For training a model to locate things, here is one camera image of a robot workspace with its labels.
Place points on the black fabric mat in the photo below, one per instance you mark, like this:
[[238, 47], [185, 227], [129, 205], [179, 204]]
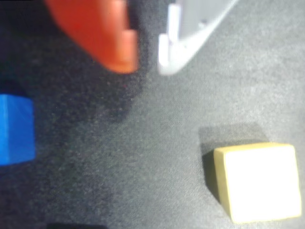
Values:
[[143, 148]]

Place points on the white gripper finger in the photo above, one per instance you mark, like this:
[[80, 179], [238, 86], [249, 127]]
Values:
[[188, 26]]

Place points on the blue wooden cube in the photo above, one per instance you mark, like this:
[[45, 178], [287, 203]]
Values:
[[16, 130]]

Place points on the yellow wooden cube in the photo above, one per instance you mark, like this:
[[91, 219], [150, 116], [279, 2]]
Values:
[[259, 183]]

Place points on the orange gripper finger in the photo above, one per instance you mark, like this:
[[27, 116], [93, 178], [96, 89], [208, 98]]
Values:
[[95, 31]]

